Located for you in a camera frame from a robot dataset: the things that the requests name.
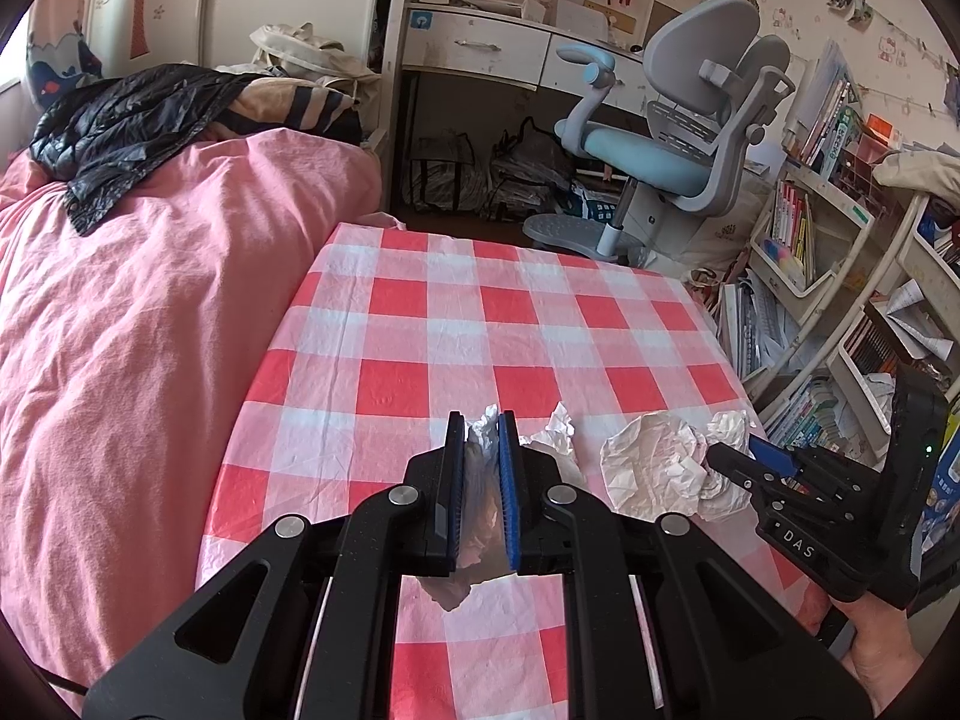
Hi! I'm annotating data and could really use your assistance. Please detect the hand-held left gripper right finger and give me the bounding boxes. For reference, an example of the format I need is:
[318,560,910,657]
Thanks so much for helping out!
[496,411,875,720]

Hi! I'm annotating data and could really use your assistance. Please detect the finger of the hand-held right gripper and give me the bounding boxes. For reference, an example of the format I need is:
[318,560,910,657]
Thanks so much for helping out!
[750,439,886,482]
[709,442,796,518]

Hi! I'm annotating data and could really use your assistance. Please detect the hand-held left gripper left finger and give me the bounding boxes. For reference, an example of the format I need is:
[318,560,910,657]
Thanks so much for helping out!
[81,411,470,720]

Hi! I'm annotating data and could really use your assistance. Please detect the white tissue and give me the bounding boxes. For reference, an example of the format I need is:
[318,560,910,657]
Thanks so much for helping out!
[600,412,712,520]
[427,401,590,611]
[697,411,752,524]

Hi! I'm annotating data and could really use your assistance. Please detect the person's right hand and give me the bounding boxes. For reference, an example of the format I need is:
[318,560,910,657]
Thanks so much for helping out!
[840,596,929,702]

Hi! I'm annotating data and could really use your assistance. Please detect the row of colourful paperbacks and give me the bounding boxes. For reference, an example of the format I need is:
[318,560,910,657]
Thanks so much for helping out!
[765,379,848,451]

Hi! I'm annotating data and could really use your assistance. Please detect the blue snack package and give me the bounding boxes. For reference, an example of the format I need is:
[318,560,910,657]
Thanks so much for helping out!
[926,435,960,541]

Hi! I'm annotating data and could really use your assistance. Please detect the stack of spiral notebooks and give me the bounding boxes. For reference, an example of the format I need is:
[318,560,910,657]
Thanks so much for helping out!
[720,277,796,383]

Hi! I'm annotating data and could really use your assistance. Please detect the row of dark-spined books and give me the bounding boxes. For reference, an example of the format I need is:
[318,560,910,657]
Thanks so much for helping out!
[847,307,901,376]

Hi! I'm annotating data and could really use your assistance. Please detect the red checkered tablecloth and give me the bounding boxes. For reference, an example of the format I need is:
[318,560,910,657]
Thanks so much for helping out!
[195,221,826,720]

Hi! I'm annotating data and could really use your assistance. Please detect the white tiered book rack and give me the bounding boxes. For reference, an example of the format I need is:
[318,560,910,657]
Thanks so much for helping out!
[720,157,878,421]
[825,195,960,466]

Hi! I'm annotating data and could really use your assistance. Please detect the loose white papers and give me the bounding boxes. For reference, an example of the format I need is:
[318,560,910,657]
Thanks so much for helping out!
[885,277,953,361]

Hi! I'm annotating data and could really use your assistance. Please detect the white tote bag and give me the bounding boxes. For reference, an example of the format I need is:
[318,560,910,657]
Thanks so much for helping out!
[660,187,773,286]

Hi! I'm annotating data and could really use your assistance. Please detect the row of red-spined books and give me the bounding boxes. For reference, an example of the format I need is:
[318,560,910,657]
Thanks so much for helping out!
[772,180,818,286]

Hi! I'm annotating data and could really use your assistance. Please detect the clear plastic bag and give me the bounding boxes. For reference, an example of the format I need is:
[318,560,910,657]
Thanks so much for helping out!
[409,131,481,215]
[487,120,582,222]

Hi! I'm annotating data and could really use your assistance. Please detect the cream cloth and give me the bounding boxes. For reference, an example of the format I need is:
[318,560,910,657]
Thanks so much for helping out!
[874,150,960,196]

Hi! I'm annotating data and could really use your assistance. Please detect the pink duvet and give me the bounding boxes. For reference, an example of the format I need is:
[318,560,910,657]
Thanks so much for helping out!
[0,127,383,713]

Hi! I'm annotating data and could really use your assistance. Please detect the tall leaning workbooks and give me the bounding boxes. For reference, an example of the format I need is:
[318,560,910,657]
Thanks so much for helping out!
[784,41,863,166]

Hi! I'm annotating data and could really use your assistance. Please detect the grey desk chair blue seat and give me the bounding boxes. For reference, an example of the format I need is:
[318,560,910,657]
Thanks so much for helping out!
[521,0,797,263]

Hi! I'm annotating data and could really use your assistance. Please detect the beige striped pillow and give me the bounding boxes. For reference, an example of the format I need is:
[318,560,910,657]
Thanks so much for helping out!
[217,75,361,143]

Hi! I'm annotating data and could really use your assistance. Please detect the white desk with drawers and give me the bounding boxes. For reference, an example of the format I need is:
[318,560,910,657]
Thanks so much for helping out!
[397,0,751,102]

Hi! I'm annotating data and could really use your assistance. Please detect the beige canvas bag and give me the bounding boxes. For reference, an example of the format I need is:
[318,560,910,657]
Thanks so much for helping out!
[251,22,380,102]

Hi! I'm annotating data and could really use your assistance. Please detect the black puffer jacket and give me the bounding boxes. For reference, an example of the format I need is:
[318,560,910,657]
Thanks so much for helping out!
[30,64,263,235]

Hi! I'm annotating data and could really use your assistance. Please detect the white wardrobe with tree decal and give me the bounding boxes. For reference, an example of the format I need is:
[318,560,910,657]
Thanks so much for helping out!
[82,0,410,91]

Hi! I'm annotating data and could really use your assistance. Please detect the pink printed curtain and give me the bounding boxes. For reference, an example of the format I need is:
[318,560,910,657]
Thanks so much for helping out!
[22,0,106,113]

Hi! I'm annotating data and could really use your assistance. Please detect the black cable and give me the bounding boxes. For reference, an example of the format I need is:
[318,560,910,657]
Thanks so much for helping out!
[26,656,89,697]

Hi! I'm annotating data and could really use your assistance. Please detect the hanging photo string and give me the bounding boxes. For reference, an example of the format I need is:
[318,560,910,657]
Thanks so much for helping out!
[817,0,878,27]

